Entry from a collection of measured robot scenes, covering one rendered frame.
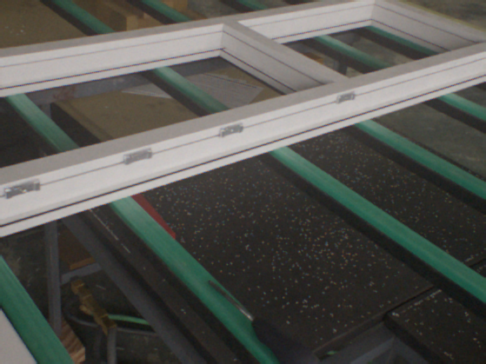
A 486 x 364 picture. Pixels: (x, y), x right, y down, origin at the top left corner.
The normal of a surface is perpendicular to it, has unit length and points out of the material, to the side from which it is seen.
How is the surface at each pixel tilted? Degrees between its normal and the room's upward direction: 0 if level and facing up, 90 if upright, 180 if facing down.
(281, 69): 90
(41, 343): 0
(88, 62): 90
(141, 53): 90
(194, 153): 90
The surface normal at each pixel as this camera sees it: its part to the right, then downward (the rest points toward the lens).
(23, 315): 0.10, -0.84
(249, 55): -0.78, 0.26
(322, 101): 0.61, 0.47
